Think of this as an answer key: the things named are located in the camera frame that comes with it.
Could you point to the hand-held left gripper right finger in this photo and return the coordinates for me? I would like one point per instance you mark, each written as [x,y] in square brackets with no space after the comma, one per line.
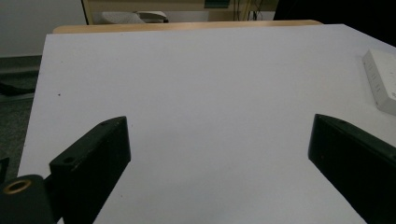
[358,158]

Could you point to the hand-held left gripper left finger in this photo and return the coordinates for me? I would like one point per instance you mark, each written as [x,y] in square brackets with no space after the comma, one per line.
[93,161]

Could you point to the white rectangular box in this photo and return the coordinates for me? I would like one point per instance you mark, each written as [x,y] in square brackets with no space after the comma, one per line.
[383,79]

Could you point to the white object behind table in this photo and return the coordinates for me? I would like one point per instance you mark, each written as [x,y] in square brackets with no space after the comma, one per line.
[134,17]

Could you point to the wooden table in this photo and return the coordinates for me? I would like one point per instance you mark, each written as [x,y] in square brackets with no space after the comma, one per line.
[186,26]

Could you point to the wooden desk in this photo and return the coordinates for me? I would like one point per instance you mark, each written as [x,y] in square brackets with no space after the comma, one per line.
[186,6]

